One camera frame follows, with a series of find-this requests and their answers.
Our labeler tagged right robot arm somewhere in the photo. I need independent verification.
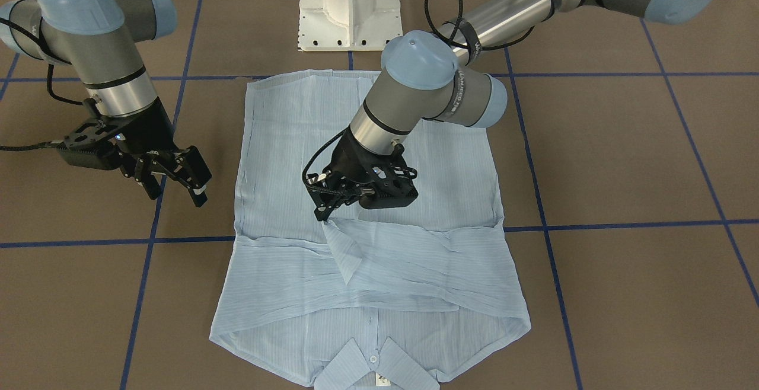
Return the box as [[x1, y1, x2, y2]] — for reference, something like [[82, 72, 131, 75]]
[[2, 0, 212, 207]]

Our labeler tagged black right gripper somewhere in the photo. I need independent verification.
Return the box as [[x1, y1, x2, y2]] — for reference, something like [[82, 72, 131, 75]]
[[104, 98, 212, 208]]

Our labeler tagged light blue button-up shirt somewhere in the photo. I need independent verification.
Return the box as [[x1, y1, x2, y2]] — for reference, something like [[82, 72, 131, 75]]
[[209, 69, 531, 389]]

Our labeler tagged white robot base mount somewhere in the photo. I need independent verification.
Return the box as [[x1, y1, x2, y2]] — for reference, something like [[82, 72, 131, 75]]
[[298, 0, 403, 52]]

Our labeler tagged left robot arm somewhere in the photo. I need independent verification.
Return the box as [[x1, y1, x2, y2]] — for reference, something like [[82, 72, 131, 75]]
[[302, 0, 713, 222]]

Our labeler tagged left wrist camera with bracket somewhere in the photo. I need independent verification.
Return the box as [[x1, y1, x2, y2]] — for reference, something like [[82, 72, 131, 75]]
[[359, 143, 419, 209]]

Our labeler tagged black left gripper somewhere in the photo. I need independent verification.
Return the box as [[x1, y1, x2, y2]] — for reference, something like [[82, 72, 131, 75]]
[[313, 135, 397, 223]]

